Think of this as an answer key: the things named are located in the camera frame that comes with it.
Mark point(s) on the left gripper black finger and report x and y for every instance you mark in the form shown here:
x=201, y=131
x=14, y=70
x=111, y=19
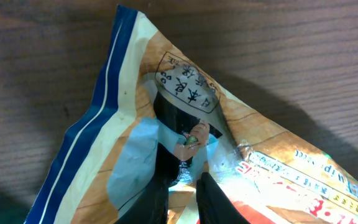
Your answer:
x=214, y=207

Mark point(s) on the wet wipes packet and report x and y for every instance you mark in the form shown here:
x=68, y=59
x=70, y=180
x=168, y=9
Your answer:
x=156, y=123

